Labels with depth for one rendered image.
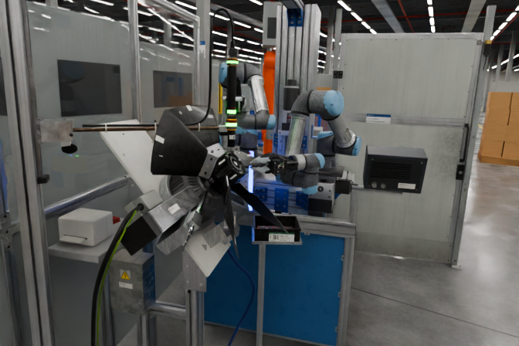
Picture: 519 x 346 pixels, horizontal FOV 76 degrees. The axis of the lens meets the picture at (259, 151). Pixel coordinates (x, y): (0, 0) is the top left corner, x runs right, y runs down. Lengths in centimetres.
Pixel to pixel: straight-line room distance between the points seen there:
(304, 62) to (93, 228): 150
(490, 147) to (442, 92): 611
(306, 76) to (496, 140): 738
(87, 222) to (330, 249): 116
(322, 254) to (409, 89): 178
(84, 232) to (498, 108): 865
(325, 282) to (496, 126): 765
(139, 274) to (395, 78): 250
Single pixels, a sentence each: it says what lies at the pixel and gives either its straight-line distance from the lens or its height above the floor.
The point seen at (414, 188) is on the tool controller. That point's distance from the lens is 173.
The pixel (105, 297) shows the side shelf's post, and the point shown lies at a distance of 179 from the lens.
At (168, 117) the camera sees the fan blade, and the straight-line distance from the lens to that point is 114.
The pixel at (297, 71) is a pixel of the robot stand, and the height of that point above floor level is 162.
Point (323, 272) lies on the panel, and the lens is 192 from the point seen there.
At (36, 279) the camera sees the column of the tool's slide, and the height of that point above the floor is 81.
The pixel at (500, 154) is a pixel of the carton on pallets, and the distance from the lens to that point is 928.
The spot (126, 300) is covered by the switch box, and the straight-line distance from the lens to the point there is 153.
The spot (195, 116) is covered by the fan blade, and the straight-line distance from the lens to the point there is 145.
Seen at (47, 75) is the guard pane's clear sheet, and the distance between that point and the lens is 161.
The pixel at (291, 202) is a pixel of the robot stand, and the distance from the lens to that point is 211.
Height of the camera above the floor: 151
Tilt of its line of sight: 11 degrees down
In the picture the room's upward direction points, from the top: 2 degrees clockwise
